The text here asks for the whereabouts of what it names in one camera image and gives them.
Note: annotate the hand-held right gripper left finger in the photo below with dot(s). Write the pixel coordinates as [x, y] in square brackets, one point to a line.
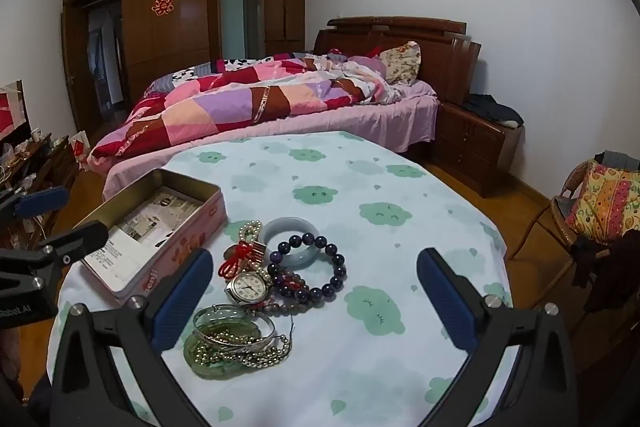
[182, 302]

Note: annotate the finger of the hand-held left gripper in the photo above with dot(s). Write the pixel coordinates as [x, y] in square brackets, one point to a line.
[42, 202]
[75, 241]

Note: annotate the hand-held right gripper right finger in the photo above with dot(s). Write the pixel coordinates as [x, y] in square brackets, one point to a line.
[447, 302]

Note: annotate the pink metal tin box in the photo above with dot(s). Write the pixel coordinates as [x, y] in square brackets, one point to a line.
[165, 267]

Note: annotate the green jade bangle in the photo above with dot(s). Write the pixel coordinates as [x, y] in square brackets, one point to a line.
[192, 357]

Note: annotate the silver wristwatch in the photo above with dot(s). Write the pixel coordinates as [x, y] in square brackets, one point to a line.
[245, 286]

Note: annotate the red knot ornament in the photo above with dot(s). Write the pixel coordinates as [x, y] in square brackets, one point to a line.
[240, 257]

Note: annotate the silver bangle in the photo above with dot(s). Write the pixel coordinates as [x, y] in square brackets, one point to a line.
[260, 338]

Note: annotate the wooden side cabinet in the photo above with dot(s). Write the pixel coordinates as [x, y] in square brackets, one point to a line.
[50, 167]

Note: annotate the red white bag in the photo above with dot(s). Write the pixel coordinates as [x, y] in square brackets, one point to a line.
[80, 147]

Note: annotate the printed paper sheet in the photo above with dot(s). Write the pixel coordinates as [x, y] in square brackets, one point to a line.
[145, 222]

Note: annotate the red white framed picture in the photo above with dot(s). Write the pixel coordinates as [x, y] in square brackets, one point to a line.
[10, 112]

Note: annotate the pale jade bangle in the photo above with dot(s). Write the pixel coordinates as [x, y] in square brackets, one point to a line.
[280, 227]

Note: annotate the wicker chair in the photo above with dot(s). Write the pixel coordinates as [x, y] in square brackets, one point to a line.
[560, 217]

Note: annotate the wooden nightstand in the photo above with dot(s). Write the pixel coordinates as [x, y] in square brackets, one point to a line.
[470, 147]

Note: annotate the dark red garment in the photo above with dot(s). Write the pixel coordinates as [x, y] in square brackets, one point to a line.
[610, 272]

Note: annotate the colourful patterned cushion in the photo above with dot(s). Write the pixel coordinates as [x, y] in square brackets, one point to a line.
[607, 202]

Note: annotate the dark folded clothes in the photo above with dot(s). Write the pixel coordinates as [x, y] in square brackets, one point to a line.
[492, 109]

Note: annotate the patchwork quilt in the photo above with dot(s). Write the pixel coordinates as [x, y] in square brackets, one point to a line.
[225, 102]

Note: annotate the pink bed sheet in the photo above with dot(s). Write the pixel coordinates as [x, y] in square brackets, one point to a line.
[350, 117]

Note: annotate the wooden wardrobe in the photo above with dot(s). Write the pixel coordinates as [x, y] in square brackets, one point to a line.
[180, 42]

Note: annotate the grey cloth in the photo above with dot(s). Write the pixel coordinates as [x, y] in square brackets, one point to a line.
[620, 159]

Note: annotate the red paper decoration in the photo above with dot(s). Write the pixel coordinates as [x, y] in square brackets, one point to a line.
[162, 4]

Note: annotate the floral pillow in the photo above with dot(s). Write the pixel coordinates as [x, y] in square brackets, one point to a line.
[400, 62]

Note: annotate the wooden bed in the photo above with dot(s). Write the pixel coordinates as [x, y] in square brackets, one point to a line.
[440, 52]

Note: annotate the pink pillow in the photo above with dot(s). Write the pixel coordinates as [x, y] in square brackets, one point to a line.
[367, 64]

